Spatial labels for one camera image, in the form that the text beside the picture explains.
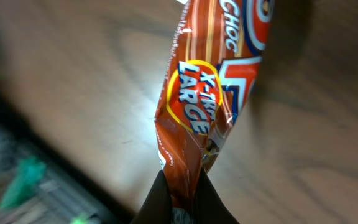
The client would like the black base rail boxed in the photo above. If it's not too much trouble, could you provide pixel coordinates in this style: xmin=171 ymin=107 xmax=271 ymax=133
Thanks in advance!
xmin=0 ymin=107 xmax=132 ymax=224

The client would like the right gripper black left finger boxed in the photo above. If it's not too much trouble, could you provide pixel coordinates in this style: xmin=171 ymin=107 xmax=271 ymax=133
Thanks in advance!
xmin=131 ymin=170 xmax=172 ymax=224

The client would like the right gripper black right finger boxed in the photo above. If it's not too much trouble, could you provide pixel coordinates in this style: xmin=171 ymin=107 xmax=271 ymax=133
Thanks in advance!
xmin=194 ymin=169 xmax=239 ymax=224

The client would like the orange chocolate bar wrapper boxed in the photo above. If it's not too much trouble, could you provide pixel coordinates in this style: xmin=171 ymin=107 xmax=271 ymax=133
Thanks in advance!
xmin=154 ymin=0 xmax=275 ymax=211

